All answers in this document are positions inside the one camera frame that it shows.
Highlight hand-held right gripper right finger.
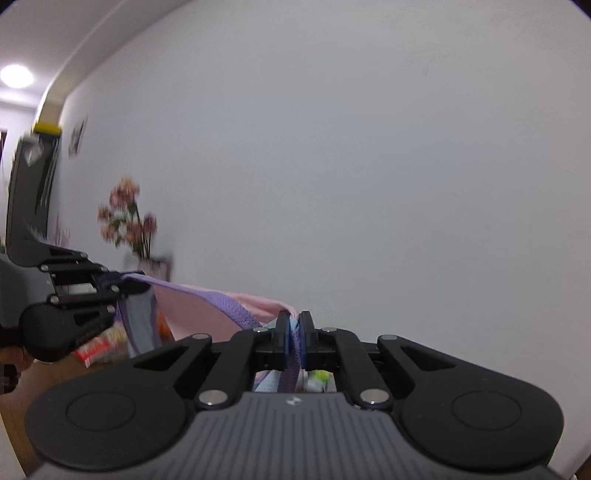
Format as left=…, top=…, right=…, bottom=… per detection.
left=300, top=311, right=456, bottom=410

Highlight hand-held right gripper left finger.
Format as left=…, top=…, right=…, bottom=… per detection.
left=134, top=311, right=291, bottom=410

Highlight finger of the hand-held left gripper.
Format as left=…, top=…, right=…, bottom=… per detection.
left=48, top=281, right=152, bottom=344
left=37, top=249, right=141, bottom=286

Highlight pink blue purple-trimmed garment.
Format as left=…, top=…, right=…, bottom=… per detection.
left=115, top=272, right=308, bottom=394

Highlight green white packets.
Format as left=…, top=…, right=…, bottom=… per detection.
left=302, top=369, right=334, bottom=394

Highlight clear bag of snacks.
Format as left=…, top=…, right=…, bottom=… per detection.
left=99, top=322, right=131, bottom=361

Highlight red snack packet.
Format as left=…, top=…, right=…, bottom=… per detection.
left=74, top=335, right=117, bottom=368

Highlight patterned flower vase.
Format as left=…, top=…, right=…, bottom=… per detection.
left=137, top=255, right=174, bottom=283

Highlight dried pink flowers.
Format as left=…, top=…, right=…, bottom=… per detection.
left=97, top=175, right=158, bottom=259

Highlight round ceiling light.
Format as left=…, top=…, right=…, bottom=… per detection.
left=0, top=64, right=36, bottom=90

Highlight wall picture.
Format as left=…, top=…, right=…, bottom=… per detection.
left=68, top=115, right=89, bottom=158

